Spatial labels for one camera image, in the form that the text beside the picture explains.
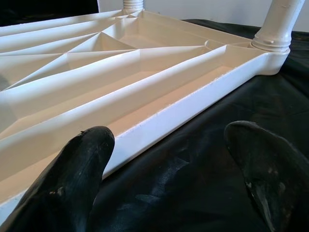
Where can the black plastic table cloth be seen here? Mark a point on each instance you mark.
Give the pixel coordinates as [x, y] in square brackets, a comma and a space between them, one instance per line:
[193, 157]

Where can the white plastic table top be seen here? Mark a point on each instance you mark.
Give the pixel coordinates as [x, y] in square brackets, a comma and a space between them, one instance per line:
[144, 72]

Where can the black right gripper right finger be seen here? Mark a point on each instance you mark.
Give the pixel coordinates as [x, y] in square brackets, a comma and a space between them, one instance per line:
[277, 181]

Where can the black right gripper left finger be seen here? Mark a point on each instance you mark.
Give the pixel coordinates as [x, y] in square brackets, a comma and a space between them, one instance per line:
[67, 188]

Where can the white plastic table leg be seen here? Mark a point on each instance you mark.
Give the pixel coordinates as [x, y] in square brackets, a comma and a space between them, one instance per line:
[277, 19]
[134, 3]

